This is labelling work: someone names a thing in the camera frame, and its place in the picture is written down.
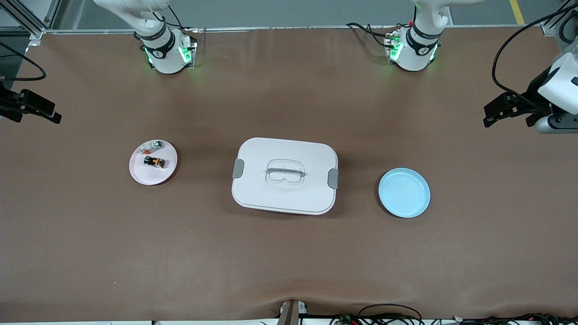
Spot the white lidded storage box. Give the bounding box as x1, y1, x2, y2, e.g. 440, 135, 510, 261
231, 137, 339, 215

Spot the pink round plate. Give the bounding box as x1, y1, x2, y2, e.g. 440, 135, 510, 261
129, 139, 178, 186

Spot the light blue round plate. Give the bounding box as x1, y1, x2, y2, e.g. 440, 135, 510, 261
378, 167, 431, 218

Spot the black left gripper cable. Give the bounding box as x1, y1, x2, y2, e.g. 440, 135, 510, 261
492, 4, 578, 109

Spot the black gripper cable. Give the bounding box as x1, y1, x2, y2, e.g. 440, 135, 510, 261
0, 42, 47, 82
492, 4, 578, 109

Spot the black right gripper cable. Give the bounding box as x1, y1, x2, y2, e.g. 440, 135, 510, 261
0, 42, 47, 82

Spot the aluminium frame profile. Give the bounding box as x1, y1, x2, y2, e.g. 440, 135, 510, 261
0, 0, 61, 41
541, 0, 578, 50

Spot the black cable bundle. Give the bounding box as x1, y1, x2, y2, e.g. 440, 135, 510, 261
452, 313, 578, 325
330, 303, 425, 325

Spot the grey box lid handle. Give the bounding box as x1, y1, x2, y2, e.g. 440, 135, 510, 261
266, 167, 306, 177

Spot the metal camera mounting post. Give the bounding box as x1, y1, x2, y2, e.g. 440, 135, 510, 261
276, 300, 308, 325

